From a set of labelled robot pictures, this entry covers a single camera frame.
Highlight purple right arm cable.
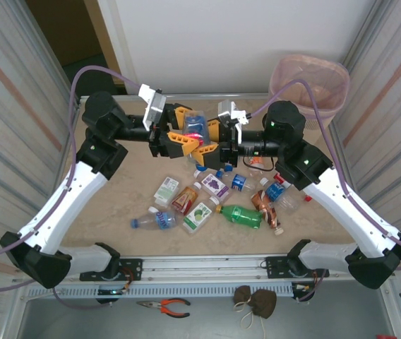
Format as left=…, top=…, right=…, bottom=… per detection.
left=246, top=79, right=401, bottom=303

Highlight orange label bottle orange cap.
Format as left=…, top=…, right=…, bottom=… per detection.
left=248, top=155, right=268, bottom=176

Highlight orange handled pliers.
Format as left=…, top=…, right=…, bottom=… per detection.
left=136, top=298, right=191, bottom=319

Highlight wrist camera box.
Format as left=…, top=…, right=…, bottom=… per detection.
left=138, top=83, right=167, bottom=131
left=217, top=100, right=250, bottom=130

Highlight clear bottle wavy blue label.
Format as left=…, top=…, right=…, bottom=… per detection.
left=131, top=206, right=179, bottom=231

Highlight grey slotted cable duct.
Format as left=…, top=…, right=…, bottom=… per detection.
left=27, top=282, right=293, bottom=299

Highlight red label bottle red cap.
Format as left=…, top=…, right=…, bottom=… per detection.
left=273, top=172, right=314, bottom=204

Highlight shiny brown bottle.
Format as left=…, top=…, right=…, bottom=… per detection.
left=250, top=189, right=285, bottom=237

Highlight bottle lime picture label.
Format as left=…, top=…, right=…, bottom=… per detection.
left=181, top=196, right=221, bottom=235

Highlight small clear bottle blue label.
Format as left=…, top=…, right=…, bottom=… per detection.
left=215, top=170, right=263, bottom=194

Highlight cream ribbed waste bin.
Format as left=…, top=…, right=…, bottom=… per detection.
left=268, top=54, right=350, bottom=133

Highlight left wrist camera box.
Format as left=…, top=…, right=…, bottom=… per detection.
left=138, top=83, right=167, bottom=131

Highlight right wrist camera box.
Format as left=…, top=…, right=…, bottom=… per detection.
left=217, top=100, right=250, bottom=130

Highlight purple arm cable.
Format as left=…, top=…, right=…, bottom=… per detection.
left=246, top=79, right=401, bottom=303
left=0, top=66, right=143, bottom=311

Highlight bottle green white label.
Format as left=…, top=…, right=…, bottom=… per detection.
left=153, top=176, right=181, bottom=208

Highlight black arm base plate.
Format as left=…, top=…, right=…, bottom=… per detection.
left=80, top=258, right=143, bottom=283
left=265, top=256, right=330, bottom=280

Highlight clear bottle blue red label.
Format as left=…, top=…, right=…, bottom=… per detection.
left=182, top=109, right=211, bottom=170

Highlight brown drawstring pouch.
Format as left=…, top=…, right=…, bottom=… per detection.
left=233, top=285, right=278, bottom=339

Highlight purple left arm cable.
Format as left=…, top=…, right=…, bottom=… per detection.
left=0, top=66, right=143, bottom=311

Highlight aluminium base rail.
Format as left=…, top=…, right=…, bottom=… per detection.
left=59, top=256, right=332, bottom=283

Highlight bottle red gold label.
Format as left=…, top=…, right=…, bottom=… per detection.
left=170, top=182, right=203, bottom=216

